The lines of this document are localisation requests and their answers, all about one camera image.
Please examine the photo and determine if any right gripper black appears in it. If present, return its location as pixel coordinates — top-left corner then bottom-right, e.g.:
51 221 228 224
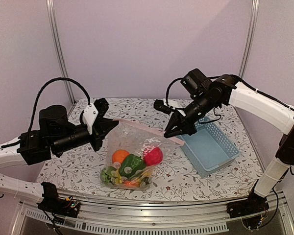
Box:
165 91 219 137

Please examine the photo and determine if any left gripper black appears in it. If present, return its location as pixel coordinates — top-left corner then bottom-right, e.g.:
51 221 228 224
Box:
51 117 118 154

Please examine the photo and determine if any orange toy fruit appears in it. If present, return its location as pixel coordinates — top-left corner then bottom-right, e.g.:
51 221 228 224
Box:
112 149 129 164

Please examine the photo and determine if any clear zip top bag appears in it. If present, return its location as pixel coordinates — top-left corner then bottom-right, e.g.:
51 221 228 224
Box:
103 119 184 190

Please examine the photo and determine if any red toy apple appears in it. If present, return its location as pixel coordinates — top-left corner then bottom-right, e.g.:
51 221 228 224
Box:
143 146 163 166

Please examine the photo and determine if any green toy pepper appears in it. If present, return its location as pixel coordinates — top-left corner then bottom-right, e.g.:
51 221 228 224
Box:
119 154 146 178

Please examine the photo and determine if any green toy watermelon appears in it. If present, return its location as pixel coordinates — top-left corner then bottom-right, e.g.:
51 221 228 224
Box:
100 166 117 185

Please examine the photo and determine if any yellow toy pear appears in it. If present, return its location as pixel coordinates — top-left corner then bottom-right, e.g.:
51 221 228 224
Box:
114 176 123 185

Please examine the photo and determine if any green orange toy mango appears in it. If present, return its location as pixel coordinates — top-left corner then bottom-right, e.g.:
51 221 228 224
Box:
123 177 151 188

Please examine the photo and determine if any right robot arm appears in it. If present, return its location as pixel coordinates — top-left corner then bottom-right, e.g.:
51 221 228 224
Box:
164 69 294 213

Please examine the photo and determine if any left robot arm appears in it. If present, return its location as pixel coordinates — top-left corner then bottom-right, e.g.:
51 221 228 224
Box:
0 104 119 212

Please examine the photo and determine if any light blue plastic basket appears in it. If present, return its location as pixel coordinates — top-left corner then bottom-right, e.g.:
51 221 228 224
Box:
178 117 241 178

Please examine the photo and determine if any floral tablecloth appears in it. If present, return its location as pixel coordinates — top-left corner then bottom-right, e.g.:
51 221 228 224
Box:
37 106 263 201

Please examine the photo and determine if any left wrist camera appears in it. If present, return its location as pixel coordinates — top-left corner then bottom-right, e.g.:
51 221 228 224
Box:
81 98 109 135

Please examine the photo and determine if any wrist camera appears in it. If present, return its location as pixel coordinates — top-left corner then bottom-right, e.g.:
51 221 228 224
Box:
153 99 172 115
81 98 109 135

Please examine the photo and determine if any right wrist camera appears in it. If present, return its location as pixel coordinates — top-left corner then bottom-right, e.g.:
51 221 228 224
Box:
153 99 172 115

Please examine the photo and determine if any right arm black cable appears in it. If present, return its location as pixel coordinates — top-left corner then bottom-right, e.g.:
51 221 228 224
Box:
164 78 223 123

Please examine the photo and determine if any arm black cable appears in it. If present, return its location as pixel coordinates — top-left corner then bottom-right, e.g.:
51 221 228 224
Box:
164 78 223 123
29 77 91 133

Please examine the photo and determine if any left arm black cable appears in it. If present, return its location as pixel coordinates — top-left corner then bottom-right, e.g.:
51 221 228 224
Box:
29 77 91 133

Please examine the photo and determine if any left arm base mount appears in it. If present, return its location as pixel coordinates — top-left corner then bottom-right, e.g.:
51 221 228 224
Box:
37 182 80 218

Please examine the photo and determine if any front aluminium rail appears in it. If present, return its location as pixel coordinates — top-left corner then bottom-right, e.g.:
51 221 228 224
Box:
12 188 294 235

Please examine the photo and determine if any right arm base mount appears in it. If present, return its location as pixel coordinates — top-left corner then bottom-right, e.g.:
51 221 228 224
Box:
226 192 269 230

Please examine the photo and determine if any right aluminium frame post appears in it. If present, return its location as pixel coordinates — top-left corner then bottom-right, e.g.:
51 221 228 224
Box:
239 0 259 78

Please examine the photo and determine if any aluminium frame post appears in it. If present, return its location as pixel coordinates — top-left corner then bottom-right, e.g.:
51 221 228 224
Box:
45 0 76 103
239 0 259 78

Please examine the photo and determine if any left aluminium frame post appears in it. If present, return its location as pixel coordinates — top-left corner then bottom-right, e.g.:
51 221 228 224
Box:
45 0 76 103

